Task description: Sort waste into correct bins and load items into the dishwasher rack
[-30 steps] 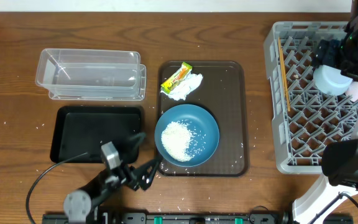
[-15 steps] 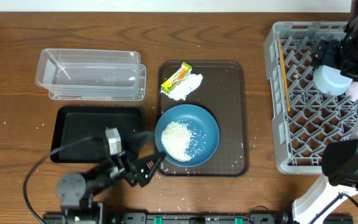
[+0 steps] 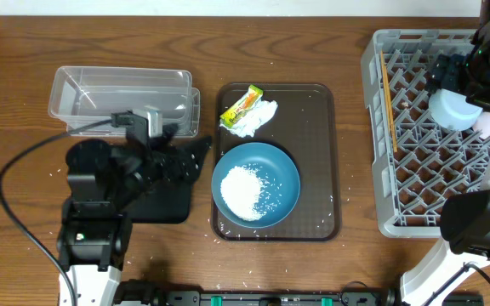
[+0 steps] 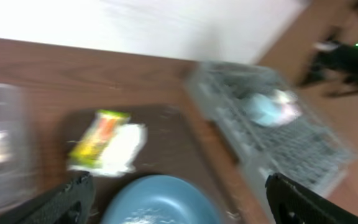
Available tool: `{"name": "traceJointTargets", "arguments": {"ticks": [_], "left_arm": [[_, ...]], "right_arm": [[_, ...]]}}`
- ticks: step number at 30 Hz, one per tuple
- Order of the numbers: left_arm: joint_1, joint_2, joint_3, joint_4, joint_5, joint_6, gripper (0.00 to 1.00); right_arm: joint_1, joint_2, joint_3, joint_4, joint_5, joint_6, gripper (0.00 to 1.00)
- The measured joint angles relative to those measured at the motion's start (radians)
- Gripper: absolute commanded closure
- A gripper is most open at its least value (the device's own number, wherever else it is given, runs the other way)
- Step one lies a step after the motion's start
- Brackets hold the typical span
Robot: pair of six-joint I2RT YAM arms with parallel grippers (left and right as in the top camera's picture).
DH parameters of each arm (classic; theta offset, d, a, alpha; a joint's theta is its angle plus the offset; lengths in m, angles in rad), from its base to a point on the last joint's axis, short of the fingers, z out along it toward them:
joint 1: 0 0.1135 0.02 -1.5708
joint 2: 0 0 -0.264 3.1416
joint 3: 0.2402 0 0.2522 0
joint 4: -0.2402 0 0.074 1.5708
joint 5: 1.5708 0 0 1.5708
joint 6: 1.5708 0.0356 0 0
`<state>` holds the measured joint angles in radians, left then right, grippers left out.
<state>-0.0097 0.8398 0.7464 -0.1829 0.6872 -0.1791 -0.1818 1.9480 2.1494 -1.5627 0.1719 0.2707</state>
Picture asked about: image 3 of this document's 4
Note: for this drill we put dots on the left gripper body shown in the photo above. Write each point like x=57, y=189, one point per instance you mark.
x=170, y=157

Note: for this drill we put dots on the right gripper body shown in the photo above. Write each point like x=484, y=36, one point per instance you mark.
x=469, y=78

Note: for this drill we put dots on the light blue bowl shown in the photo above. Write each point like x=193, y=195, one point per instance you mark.
x=451, y=111

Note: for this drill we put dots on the pink cup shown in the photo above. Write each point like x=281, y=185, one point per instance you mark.
x=482, y=125

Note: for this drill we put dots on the pile of white rice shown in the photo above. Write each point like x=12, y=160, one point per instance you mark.
x=241, y=189

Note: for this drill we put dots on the white tissue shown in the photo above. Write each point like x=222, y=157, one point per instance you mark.
x=260, y=114

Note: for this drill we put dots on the yellow green snack wrapper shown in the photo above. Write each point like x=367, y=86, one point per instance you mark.
x=240, y=108

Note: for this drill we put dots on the dark blue plate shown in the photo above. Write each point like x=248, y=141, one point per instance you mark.
x=277, y=170

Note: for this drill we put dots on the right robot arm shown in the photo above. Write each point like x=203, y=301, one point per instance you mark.
x=464, y=245

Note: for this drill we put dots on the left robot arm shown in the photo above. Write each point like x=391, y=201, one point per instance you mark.
x=95, y=231

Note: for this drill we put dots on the grey dishwasher rack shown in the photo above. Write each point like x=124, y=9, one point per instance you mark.
x=417, y=164

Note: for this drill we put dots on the black plastic tray bin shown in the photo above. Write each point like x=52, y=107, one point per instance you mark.
x=165, y=204

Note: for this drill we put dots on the clear plastic bin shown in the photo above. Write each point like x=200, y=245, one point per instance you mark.
x=96, y=77

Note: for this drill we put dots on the dark brown serving tray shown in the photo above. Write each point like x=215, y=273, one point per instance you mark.
x=304, y=128

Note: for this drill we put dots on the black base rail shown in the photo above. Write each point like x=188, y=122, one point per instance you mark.
x=270, y=298

